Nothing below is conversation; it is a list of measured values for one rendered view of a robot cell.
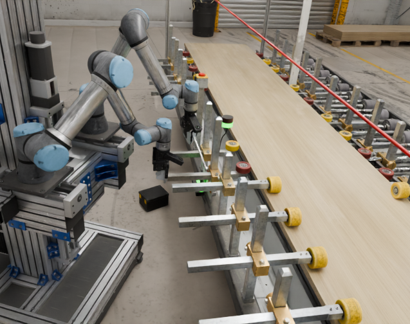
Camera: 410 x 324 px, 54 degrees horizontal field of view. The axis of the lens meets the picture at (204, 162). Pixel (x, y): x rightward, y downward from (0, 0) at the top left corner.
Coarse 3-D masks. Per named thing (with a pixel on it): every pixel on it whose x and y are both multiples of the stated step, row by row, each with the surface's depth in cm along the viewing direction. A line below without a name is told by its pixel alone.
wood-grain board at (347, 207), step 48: (192, 48) 421; (240, 48) 434; (240, 96) 306; (288, 96) 313; (240, 144) 237; (288, 144) 241; (336, 144) 245; (288, 192) 196; (336, 192) 198; (384, 192) 201; (288, 240) 167; (336, 240) 166; (384, 240) 169; (336, 288) 144; (384, 288) 145
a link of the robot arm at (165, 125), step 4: (156, 120) 193; (160, 120) 192; (164, 120) 192; (168, 120) 193; (156, 124) 192; (160, 124) 190; (164, 124) 190; (168, 124) 191; (160, 128) 190; (164, 128) 191; (168, 128) 192; (164, 132) 191; (168, 132) 193; (164, 136) 193; (168, 136) 194; (160, 140) 195; (164, 140) 194; (168, 140) 196
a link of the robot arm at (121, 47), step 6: (138, 12) 190; (144, 12) 197; (144, 18) 191; (120, 30) 195; (120, 36) 198; (120, 42) 198; (126, 42) 198; (114, 48) 201; (120, 48) 199; (126, 48) 200; (120, 54) 201; (126, 54) 203
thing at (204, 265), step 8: (248, 256) 146; (272, 256) 147; (280, 256) 147; (288, 256) 148; (296, 256) 148; (304, 256) 148; (192, 264) 141; (200, 264) 141; (208, 264) 141; (216, 264) 142; (224, 264) 142; (232, 264) 143; (240, 264) 144; (248, 264) 144; (272, 264) 147; (280, 264) 147; (192, 272) 141
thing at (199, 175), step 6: (168, 174) 210; (174, 174) 210; (180, 174) 211; (186, 174) 211; (192, 174) 212; (198, 174) 212; (204, 174) 212; (210, 174) 213; (234, 174) 215; (240, 174) 215; (246, 174) 216; (168, 180) 209; (174, 180) 210; (180, 180) 211; (186, 180) 211; (192, 180) 212
